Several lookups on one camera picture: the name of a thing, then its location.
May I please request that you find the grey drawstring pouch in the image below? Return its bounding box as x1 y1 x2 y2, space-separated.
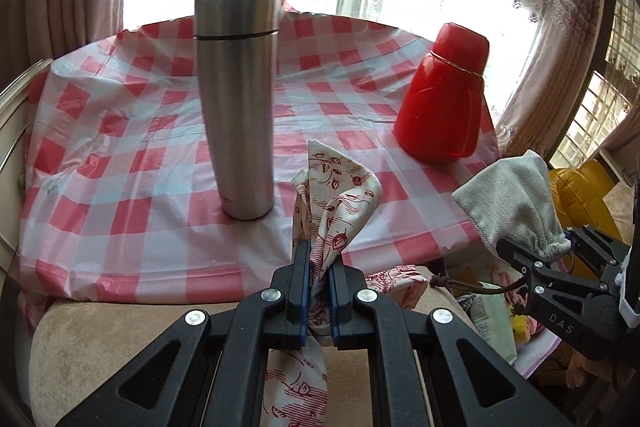
452 150 570 261

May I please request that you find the red floral white cloth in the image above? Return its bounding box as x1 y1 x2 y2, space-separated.
260 137 432 427

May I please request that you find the yellow leather sofa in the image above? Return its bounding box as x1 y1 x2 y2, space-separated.
548 159 623 241

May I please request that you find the storage box with items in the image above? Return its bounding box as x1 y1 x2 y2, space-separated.
445 247 560 378

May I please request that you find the beige upholstered stool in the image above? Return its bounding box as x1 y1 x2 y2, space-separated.
29 258 463 426

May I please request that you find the red plastic jug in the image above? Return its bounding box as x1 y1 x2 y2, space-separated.
394 23 489 165

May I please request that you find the beige patterned curtain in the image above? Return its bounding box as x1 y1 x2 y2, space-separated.
491 0 640 158

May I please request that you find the red white checkered tablecloth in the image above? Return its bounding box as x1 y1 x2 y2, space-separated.
18 13 499 303

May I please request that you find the cream ornate cabinet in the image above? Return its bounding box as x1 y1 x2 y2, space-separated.
0 60 51 271

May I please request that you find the stainless steel thermos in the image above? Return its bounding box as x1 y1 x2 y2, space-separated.
194 0 280 221

